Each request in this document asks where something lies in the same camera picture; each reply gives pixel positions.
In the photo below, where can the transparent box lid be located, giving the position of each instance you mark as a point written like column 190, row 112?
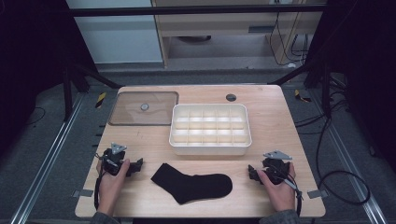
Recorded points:
column 130, row 113

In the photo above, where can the person's right hand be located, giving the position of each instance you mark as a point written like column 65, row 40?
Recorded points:
column 281, row 196

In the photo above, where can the person's left hand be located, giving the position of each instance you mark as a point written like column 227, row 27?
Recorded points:
column 109, row 189

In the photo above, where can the light wooden desk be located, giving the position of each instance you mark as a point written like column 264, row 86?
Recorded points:
column 218, row 25

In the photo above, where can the aluminium floor rail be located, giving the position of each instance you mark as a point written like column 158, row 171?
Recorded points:
column 351, row 168
column 46, row 158

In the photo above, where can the white divided storage box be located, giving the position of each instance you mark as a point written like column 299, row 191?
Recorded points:
column 210, row 149

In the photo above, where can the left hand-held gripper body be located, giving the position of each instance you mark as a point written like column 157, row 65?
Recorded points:
column 111, row 161

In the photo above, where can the black sock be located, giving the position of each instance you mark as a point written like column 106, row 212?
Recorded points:
column 193, row 185

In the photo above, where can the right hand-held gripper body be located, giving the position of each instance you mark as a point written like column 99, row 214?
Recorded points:
column 275, row 169

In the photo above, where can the white cabinet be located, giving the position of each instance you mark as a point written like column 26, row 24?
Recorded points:
column 118, row 37

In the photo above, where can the grey metal table bracket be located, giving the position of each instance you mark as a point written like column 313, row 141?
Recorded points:
column 83, row 193
column 317, row 193

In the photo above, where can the black metal stand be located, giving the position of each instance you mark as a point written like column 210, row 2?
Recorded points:
column 325, row 90
column 67, row 93

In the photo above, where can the black horizontal frame bar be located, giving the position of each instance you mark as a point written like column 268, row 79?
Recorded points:
column 186, row 10

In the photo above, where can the black yellow floor tape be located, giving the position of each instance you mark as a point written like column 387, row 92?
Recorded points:
column 100, row 99
column 301, row 97

